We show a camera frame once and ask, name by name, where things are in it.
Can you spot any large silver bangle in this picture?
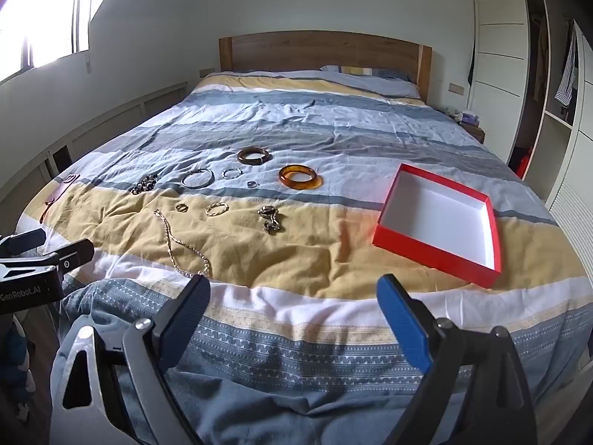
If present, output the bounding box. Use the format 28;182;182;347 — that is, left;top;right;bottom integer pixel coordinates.
181;169;215;190

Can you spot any blue grey pillow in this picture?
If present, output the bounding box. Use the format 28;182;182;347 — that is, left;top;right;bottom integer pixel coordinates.
321;65;421;99

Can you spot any striped hanging shirt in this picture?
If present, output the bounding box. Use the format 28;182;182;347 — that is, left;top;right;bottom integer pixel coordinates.
555;21;580;108

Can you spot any dark bead bracelet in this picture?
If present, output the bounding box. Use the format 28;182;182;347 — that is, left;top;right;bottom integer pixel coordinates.
130;174;159;195

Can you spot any gold chain necklace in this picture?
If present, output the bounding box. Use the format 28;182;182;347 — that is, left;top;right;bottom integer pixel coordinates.
153;209;211;279

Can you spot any amber bangle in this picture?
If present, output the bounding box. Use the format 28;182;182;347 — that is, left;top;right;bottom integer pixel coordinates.
278;164;322;191

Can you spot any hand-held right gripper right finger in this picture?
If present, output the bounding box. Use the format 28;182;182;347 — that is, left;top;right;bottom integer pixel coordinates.
376;274;540;445

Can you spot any striped duvet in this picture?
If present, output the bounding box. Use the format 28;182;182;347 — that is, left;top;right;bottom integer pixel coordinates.
14;69;593;445

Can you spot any red cardboard box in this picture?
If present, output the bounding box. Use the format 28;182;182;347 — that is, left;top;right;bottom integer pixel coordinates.
372;164;502;289

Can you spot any wooden nightstand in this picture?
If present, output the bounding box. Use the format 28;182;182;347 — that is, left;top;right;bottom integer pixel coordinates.
460;122;487;145

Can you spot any wooden headboard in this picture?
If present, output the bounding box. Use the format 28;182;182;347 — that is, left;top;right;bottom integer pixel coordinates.
219;30;433;103

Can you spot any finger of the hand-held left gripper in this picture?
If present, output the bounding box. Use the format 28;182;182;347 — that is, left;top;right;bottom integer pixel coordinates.
39;238;96;273
0;229;47;257

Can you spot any silver chain bracelet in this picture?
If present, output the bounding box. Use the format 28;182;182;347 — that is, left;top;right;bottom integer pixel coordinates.
258;205;283;236

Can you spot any dark brown bangle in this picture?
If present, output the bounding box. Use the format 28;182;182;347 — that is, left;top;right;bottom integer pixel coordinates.
237;147;271;166

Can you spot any brown hanging garment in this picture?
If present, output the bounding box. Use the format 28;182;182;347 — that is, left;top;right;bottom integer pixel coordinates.
532;16;551;103

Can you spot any white wardrobe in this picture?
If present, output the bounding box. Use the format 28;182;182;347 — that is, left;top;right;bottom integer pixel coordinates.
467;0;593;225

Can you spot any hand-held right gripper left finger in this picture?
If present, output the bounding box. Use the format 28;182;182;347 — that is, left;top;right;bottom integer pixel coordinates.
50;274;211;445

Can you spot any red cord necklace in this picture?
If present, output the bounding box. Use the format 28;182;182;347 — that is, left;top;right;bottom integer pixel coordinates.
39;173;80;223

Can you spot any white low wall cabinet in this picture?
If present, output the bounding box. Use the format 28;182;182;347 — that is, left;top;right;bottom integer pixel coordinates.
0;81;189;207

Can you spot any window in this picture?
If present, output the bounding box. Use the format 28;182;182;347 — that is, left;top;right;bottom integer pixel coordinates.
0;0;133;85

